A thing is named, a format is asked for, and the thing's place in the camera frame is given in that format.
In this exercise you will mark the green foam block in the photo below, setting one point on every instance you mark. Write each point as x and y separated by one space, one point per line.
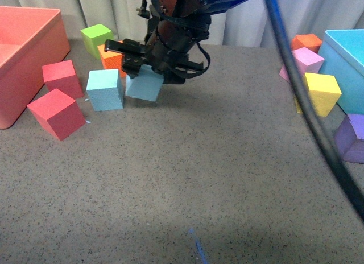
95 36

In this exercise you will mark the orange foam block by bin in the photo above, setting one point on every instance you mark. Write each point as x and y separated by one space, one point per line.
310 41

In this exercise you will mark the red plastic bin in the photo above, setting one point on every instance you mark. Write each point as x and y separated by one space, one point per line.
30 38

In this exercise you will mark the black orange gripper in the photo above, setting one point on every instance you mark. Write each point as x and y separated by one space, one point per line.
166 50

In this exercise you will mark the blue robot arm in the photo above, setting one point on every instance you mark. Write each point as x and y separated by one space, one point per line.
176 10

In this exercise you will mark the red foam block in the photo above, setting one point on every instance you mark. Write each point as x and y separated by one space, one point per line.
57 113
62 76

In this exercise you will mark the pink foam block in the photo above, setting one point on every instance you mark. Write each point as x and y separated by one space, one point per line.
307 61

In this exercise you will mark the light blue plastic bin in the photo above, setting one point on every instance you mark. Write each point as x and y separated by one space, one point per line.
343 54

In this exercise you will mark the red foam block far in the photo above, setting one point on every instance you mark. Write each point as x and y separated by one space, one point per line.
62 76

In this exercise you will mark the light blue foam block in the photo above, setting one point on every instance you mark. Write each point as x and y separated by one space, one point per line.
146 86
105 90

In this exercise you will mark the grey curtain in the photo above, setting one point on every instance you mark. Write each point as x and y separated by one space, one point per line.
245 25

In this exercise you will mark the red foam block near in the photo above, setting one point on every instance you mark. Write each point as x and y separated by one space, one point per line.
57 113

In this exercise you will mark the yellow foam block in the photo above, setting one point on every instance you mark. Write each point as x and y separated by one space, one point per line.
323 90

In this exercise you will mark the purple foam block near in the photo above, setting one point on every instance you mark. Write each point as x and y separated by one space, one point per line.
349 138

